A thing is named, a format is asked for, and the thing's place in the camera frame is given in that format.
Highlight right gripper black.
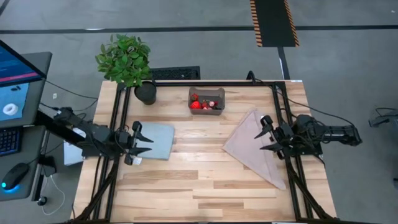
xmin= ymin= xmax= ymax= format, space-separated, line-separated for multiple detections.
xmin=254 ymin=115 xmax=295 ymax=160

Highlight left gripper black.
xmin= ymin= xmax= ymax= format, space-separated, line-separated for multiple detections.
xmin=118 ymin=121 xmax=154 ymax=166

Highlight clear grey plastic tupperware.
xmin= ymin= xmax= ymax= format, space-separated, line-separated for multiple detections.
xmin=188 ymin=86 xmax=226 ymax=116

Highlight grey cloth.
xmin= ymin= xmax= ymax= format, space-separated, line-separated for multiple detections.
xmin=132 ymin=121 xmax=176 ymax=165

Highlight pink cloth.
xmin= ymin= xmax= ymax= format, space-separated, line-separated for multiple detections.
xmin=221 ymin=108 xmax=287 ymax=191

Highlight white box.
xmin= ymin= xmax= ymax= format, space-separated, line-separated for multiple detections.
xmin=63 ymin=128 xmax=85 ymax=166

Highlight black keyboard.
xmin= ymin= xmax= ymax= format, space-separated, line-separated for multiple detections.
xmin=150 ymin=65 xmax=201 ymax=81
xmin=0 ymin=126 xmax=22 ymax=157

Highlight green potted plant black pot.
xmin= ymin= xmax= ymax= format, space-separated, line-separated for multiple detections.
xmin=95 ymin=33 xmax=158 ymax=106

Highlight black power adapter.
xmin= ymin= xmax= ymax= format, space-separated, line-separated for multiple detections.
xmin=39 ymin=154 xmax=57 ymax=177

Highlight grey desk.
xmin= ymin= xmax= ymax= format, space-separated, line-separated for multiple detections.
xmin=0 ymin=51 xmax=53 ymax=202

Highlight black computer mouse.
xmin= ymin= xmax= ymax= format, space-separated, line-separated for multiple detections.
xmin=1 ymin=162 xmax=30 ymax=192

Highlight computer monitor blue screen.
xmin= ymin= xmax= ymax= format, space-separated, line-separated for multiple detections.
xmin=0 ymin=39 xmax=48 ymax=123

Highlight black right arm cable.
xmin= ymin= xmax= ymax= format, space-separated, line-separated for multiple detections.
xmin=246 ymin=70 xmax=357 ymax=128

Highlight thin black cable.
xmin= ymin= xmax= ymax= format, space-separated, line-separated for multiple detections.
xmin=43 ymin=78 xmax=99 ymax=101

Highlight white cable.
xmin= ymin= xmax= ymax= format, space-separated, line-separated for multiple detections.
xmin=41 ymin=174 xmax=66 ymax=216

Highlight black aluminium table frame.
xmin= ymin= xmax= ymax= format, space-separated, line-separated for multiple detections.
xmin=73 ymin=80 xmax=336 ymax=224

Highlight black stand with cables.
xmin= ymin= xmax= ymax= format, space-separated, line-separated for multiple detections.
xmin=368 ymin=107 xmax=398 ymax=129

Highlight black cable ramp orange stripes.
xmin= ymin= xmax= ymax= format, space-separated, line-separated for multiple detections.
xmin=249 ymin=0 xmax=300 ymax=48

